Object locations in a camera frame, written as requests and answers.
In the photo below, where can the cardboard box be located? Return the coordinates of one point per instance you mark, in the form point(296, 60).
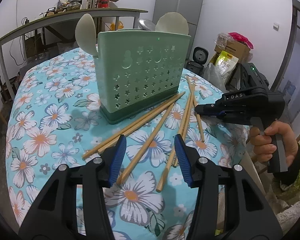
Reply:
point(236, 47)

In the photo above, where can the black power adapter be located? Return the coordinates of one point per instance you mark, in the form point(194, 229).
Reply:
point(25, 21)

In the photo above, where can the yellow plastic bag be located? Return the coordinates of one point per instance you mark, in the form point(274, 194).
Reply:
point(118, 25)

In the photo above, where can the silver refrigerator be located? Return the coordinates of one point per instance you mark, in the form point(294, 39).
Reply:
point(177, 5)

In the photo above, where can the black rice cooker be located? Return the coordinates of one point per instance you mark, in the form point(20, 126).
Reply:
point(198, 55)

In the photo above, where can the cream fleece garment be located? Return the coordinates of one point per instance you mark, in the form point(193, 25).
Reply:
point(295, 205)

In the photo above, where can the metal spoon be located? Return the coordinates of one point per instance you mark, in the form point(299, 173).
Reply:
point(146, 24)

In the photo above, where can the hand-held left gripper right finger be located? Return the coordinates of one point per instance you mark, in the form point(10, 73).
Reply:
point(183, 160)

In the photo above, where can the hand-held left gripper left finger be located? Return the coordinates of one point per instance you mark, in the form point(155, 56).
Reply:
point(117, 160)

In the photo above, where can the glass jar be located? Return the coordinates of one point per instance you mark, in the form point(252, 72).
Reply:
point(73, 6)

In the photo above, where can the person's right hand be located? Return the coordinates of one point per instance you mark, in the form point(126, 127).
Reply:
point(262, 147)

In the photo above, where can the person's right forearm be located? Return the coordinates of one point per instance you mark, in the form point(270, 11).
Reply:
point(295, 170)

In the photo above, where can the grey metal table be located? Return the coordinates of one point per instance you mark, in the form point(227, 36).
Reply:
point(65, 17)

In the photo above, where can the clear plastic bag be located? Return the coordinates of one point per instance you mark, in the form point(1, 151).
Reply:
point(212, 77)

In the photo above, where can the beige plastic ladle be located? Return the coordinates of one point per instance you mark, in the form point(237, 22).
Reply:
point(86, 32)

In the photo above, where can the green plastic utensil holder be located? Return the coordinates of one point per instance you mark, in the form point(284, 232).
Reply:
point(140, 80)

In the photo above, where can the floral blue blanket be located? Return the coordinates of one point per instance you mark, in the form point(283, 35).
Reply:
point(52, 130)

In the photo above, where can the pink plastic bag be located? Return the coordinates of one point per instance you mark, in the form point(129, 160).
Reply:
point(240, 38)

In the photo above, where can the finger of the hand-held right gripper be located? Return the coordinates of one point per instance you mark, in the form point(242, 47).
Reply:
point(207, 109)

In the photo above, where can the grey door frame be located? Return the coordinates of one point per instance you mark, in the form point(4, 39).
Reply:
point(293, 30)

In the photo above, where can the pile of bamboo chopsticks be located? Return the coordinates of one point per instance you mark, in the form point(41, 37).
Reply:
point(140, 152)

